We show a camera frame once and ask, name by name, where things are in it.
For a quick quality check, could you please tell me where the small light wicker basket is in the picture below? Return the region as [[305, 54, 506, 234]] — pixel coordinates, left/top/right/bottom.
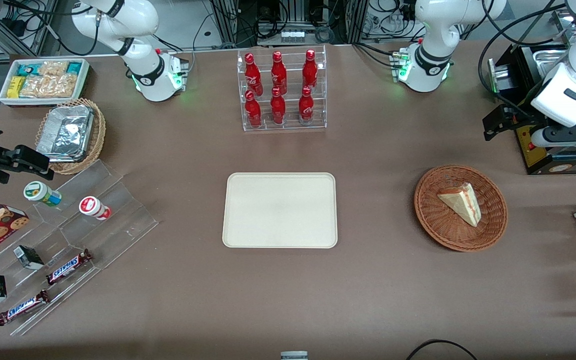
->
[[35, 98, 107, 176]]

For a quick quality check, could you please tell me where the cream plastic tray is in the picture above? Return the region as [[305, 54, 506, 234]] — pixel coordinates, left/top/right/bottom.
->
[[222, 172, 339, 249]]

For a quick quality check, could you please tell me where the green lid white cup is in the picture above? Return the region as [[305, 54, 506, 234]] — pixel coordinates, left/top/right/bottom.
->
[[23, 181, 63, 208]]

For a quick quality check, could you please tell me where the yellow snack pack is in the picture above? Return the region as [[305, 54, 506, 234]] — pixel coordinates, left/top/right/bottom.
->
[[6, 75, 25, 99]]

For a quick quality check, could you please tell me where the clear bag of crackers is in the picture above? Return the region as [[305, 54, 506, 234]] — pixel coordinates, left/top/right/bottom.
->
[[19, 60, 78, 99]]

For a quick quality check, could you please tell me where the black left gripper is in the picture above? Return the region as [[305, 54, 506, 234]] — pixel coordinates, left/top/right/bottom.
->
[[482, 104, 539, 142]]

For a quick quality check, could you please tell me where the snickers chocolate bar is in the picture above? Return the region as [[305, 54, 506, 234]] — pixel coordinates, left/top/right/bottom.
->
[[0, 289, 51, 327], [45, 248, 93, 286]]

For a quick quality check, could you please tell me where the black yellow food warmer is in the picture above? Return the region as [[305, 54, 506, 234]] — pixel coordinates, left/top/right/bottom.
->
[[487, 10, 576, 176]]

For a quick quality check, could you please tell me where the red lid white cup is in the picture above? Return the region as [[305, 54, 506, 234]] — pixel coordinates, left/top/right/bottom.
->
[[78, 196, 112, 222]]

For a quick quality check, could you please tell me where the triangular sandwich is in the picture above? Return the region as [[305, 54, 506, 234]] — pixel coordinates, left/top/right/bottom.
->
[[436, 182, 483, 228]]

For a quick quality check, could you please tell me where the large brown wicker basket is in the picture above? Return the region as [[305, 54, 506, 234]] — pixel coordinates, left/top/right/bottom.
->
[[414, 165, 509, 252]]

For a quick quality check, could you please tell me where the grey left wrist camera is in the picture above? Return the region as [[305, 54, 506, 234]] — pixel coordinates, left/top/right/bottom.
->
[[530, 127, 570, 149]]

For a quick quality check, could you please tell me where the aluminium foil container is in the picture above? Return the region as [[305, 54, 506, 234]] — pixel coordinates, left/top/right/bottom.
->
[[36, 104, 95, 163]]

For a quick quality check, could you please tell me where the clear acrylic stepped display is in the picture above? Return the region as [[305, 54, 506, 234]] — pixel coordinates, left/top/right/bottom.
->
[[0, 159, 160, 337]]

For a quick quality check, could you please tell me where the red cola bottle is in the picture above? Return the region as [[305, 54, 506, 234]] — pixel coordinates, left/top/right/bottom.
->
[[270, 51, 288, 96], [298, 86, 315, 125], [270, 88, 287, 126], [244, 90, 262, 129], [302, 49, 319, 94], [244, 53, 263, 97]]

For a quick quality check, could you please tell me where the steel warmer pan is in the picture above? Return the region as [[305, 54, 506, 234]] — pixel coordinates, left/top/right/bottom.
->
[[532, 48, 576, 83]]

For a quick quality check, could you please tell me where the clear acrylic bottle rack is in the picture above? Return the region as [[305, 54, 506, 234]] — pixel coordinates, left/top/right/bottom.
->
[[237, 45, 328, 132]]

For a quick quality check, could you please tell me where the black cable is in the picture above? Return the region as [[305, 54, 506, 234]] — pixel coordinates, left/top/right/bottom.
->
[[406, 338, 478, 360]]

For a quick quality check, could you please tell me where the white snack bin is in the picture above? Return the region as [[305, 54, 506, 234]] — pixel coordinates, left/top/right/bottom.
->
[[0, 58, 91, 108]]

